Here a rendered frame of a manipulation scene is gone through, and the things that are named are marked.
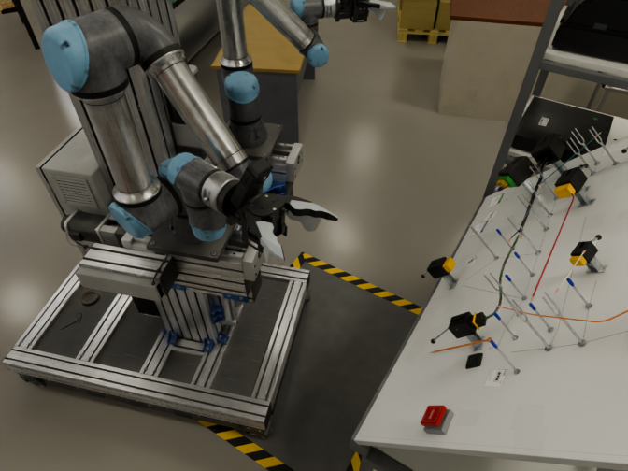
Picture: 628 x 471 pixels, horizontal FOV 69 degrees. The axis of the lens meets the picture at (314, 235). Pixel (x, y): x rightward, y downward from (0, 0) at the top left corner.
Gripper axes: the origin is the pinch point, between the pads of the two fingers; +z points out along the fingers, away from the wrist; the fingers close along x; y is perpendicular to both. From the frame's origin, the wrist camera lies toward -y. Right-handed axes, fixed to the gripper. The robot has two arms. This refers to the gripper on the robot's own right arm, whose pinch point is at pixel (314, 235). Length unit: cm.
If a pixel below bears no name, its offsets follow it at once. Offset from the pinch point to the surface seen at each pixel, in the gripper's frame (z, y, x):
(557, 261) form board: 35, 28, -66
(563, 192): 27, 18, -84
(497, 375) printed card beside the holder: 35, 38, -28
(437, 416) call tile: 29, 44, -14
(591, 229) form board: 38, 21, -76
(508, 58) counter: -64, 58, -339
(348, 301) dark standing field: -48, 144, -113
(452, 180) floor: -51, 125, -250
